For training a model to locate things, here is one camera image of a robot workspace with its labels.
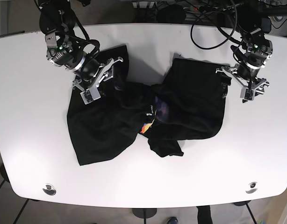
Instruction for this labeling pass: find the front black table foot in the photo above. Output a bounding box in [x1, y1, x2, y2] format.
[132, 208, 157, 219]

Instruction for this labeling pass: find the left chrome table grommet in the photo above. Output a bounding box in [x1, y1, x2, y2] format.
[42, 183, 56, 196]

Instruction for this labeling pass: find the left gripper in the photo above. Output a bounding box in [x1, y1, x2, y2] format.
[215, 66, 270, 103]

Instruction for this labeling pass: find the chrome table grommet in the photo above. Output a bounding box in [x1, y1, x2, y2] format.
[245, 182, 258, 194]
[42, 183, 56, 196]

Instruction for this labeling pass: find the black printed T-shirt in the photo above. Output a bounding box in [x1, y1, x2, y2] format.
[67, 45, 231, 166]

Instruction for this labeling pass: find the person in dark clothes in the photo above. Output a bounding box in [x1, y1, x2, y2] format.
[197, 205, 213, 224]

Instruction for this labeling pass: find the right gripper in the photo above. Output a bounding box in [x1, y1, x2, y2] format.
[72, 57, 124, 105]

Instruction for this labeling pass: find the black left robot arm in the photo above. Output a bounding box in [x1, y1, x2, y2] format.
[196, 0, 273, 103]

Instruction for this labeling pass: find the right chrome table grommet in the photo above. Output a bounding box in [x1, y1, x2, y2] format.
[245, 182, 258, 194]

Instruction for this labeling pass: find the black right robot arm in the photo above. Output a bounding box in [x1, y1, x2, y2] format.
[34, 0, 123, 105]

